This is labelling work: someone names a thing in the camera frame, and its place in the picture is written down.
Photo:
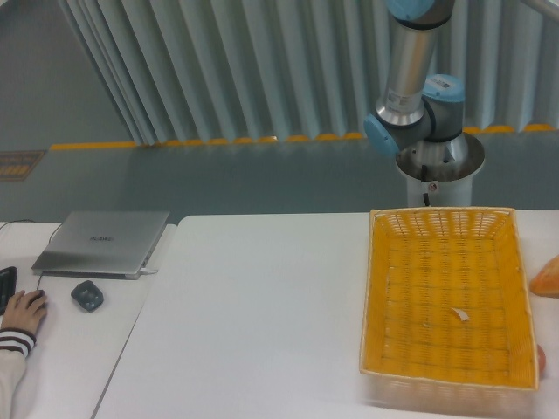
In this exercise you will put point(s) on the reddish round bread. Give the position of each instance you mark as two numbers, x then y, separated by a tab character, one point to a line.
542	360

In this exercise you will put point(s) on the silver closed laptop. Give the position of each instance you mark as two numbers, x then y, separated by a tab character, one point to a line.
102	244

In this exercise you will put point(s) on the golden bread loaf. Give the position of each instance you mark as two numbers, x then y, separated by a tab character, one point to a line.
546	282

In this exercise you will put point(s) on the yellow wicker basket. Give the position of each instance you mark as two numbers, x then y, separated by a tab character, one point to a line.
424	261

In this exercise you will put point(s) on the person's hand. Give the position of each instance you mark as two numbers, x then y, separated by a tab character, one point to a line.
25	312

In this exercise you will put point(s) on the dark grey small gadget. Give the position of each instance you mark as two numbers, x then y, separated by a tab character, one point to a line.
88	296

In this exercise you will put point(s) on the white paper scrap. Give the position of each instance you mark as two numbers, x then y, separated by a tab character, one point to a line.
461	315

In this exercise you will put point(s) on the white striped sleeve forearm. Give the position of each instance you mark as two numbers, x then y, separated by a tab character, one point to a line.
16	345

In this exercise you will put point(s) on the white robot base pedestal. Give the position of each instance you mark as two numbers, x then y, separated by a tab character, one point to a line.
440	174

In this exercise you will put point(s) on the black keyboard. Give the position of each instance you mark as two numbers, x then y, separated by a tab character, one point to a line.
8	281

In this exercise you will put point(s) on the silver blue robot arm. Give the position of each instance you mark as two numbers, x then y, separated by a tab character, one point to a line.
415	106

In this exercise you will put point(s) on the grey pleated curtain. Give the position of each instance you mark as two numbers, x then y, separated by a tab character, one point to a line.
225	70

